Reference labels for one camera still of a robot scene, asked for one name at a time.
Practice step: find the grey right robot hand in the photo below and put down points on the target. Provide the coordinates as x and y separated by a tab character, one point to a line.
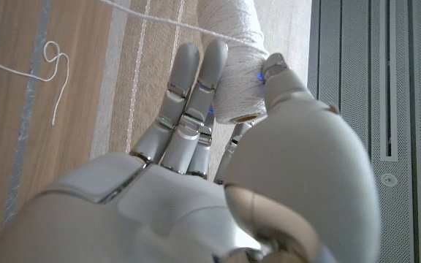
159	212

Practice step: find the grey perforated metal panel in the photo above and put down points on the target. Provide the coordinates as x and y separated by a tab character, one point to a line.
415	109

